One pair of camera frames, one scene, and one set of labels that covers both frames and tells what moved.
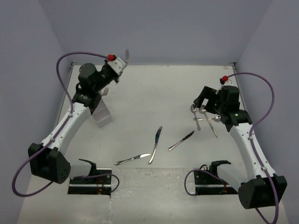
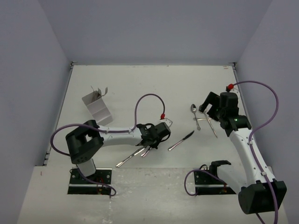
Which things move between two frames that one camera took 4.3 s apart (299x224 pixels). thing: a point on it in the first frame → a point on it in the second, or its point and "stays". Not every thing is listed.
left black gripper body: x=107 y=76 → x=156 y=143
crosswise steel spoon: x=215 y=118 stays
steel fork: x=105 y=91 stays
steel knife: x=154 y=150 → x=146 y=151
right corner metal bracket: x=234 y=65 stays
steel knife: x=172 y=147 stays
